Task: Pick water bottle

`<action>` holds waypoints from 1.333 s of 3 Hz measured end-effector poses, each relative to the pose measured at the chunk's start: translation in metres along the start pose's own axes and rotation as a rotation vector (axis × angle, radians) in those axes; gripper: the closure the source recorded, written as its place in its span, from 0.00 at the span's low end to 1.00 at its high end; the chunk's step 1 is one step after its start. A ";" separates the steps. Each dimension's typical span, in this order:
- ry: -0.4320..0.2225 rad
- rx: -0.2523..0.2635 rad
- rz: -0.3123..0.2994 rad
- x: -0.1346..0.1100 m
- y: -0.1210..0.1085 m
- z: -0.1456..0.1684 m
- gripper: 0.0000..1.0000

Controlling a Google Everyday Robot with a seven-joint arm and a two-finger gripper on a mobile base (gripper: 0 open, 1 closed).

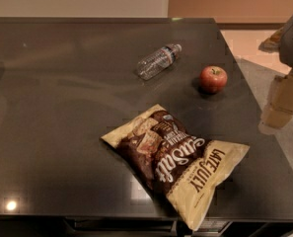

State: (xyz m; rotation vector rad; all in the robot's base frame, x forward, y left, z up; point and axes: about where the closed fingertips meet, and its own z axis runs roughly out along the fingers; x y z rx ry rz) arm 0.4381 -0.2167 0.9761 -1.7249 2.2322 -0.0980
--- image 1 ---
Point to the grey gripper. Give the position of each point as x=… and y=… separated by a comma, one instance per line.
x=278, y=110

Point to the clear plastic water bottle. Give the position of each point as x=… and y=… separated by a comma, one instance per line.
x=156, y=62

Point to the red apple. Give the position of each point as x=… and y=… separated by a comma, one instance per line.
x=213, y=79

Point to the brown and cream chip bag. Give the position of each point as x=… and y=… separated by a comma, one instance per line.
x=183, y=167

